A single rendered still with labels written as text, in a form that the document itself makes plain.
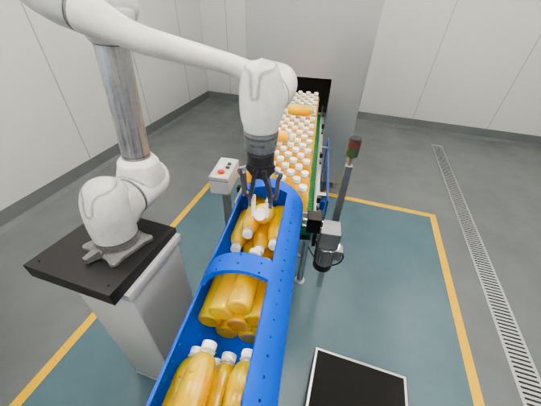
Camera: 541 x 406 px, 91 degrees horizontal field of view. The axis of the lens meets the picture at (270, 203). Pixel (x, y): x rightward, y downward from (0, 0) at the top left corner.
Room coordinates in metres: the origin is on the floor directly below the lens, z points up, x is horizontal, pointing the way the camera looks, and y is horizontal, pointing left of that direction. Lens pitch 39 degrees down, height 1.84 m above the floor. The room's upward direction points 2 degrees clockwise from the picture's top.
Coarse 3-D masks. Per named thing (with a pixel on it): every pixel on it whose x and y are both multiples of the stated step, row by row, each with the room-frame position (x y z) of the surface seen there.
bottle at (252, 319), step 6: (264, 282) 0.48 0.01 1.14; (258, 288) 0.45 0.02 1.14; (264, 288) 0.45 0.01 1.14; (258, 294) 0.43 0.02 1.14; (264, 294) 0.43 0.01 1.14; (258, 300) 0.41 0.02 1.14; (258, 306) 0.40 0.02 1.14; (252, 312) 0.38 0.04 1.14; (258, 312) 0.38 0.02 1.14; (246, 318) 0.37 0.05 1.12; (252, 318) 0.37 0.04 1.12; (258, 318) 0.37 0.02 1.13; (252, 324) 0.37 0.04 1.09
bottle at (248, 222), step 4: (256, 196) 0.89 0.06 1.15; (256, 200) 0.86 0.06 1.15; (260, 200) 0.87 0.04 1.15; (264, 200) 0.88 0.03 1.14; (256, 204) 0.84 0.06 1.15; (248, 208) 0.82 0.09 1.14; (248, 212) 0.79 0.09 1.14; (244, 216) 0.78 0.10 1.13; (248, 216) 0.76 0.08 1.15; (244, 220) 0.75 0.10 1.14; (248, 220) 0.74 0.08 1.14; (252, 220) 0.75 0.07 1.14; (244, 224) 0.73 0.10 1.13; (248, 224) 0.73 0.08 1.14; (252, 224) 0.73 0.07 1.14; (256, 224) 0.74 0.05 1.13; (244, 228) 0.72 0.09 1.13; (248, 228) 0.71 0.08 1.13; (252, 228) 0.72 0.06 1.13; (256, 228) 0.73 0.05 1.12
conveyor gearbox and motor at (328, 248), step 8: (328, 224) 1.05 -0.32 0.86; (336, 224) 1.05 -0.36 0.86; (320, 232) 0.99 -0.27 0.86; (328, 232) 0.99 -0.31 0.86; (336, 232) 0.99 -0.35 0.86; (320, 240) 0.98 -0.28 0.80; (328, 240) 0.97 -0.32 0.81; (336, 240) 0.97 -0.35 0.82; (320, 248) 0.98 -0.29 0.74; (328, 248) 0.97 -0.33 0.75; (336, 248) 0.97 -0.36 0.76; (320, 256) 0.99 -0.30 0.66; (328, 256) 0.98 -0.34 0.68; (336, 256) 0.99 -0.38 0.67; (312, 264) 1.02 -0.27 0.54; (320, 264) 0.98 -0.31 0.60; (328, 264) 0.99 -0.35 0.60; (336, 264) 1.05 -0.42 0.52
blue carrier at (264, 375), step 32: (256, 192) 0.91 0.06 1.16; (288, 192) 0.84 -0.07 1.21; (288, 224) 0.68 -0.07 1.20; (224, 256) 0.51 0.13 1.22; (256, 256) 0.50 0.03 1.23; (288, 256) 0.55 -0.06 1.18; (288, 288) 0.45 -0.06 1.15; (192, 320) 0.38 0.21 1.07; (288, 320) 0.38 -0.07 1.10; (256, 352) 0.25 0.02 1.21; (160, 384) 0.21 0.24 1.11; (256, 384) 0.19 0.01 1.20
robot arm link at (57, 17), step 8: (24, 0) 0.74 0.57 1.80; (32, 0) 0.72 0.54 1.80; (40, 0) 0.72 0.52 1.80; (48, 0) 0.71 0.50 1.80; (56, 0) 0.71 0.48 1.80; (32, 8) 0.74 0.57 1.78; (40, 8) 0.72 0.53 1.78; (48, 8) 0.71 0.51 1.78; (56, 8) 0.71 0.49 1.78; (48, 16) 0.73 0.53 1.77; (56, 16) 0.72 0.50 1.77; (64, 24) 0.73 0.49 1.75
